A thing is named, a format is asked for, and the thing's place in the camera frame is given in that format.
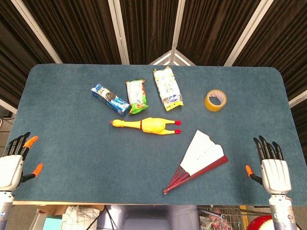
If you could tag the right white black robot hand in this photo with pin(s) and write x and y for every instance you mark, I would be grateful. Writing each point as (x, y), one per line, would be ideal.
(275, 175)

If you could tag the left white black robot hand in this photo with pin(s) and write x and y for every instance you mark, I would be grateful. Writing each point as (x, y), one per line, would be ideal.
(9, 170)

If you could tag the white and red folding fan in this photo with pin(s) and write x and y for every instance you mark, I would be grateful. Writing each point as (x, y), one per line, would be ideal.
(204, 148)

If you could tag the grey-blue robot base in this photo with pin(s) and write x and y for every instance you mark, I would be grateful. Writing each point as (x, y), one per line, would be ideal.
(148, 218)

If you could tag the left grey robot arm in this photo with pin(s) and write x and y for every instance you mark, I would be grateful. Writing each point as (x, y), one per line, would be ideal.
(4, 210)

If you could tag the blue felt table mat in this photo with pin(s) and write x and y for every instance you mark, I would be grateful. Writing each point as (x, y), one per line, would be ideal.
(72, 155)

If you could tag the teal box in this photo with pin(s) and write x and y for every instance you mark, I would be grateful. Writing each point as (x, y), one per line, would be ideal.
(51, 224)

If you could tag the white checked cloth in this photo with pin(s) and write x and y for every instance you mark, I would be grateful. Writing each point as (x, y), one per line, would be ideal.
(79, 219)

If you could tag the yellow packing tape roll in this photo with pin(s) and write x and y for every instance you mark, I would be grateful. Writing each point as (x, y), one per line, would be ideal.
(211, 105)

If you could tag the blue cookie packet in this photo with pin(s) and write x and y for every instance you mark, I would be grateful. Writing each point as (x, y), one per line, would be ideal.
(110, 99)

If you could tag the yellow rubber chicken toy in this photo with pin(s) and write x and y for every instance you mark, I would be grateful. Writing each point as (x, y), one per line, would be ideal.
(151, 124)

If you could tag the white yellow snack packet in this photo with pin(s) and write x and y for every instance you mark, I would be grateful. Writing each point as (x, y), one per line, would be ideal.
(168, 88)

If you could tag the green white snack packet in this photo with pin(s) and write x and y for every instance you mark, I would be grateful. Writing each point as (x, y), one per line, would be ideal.
(136, 95)

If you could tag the white frame pole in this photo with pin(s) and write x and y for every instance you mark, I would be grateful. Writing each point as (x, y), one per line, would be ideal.
(38, 31)
(178, 24)
(118, 31)
(249, 32)

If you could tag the white triangular frame brace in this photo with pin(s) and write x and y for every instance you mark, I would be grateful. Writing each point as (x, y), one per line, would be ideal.
(165, 58)

